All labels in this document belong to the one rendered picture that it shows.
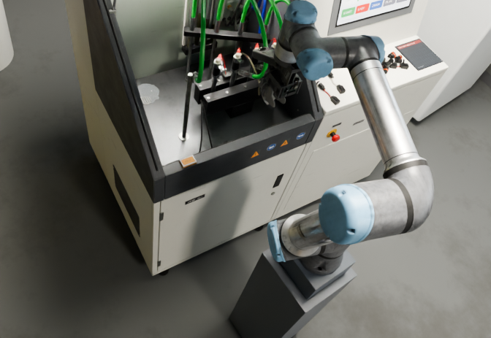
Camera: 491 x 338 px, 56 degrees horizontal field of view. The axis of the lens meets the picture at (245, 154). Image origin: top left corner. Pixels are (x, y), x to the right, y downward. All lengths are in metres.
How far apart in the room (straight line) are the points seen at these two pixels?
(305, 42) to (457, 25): 1.91
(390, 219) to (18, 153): 2.24
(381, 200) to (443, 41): 2.15
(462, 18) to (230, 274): 1.88
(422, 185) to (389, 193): 0.08
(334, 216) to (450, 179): 2.34
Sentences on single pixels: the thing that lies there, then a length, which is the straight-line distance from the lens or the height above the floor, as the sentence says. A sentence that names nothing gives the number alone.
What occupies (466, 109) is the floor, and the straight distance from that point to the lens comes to 3.73.
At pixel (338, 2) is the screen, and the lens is 1.84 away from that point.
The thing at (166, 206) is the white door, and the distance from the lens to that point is 1.71.
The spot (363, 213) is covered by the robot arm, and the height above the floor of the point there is 1.52.
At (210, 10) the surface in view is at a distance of 1.82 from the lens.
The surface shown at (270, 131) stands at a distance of 1.68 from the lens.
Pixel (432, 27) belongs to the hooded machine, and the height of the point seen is 0.67.
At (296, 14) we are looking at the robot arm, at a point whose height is 1.58.
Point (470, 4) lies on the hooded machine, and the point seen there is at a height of 0.92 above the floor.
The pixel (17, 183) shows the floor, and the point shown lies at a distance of 2.70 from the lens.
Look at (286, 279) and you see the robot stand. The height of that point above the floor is 0.80.
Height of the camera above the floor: 2.24
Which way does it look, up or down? 54 degrees down
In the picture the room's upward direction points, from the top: 17 degrees clockwise
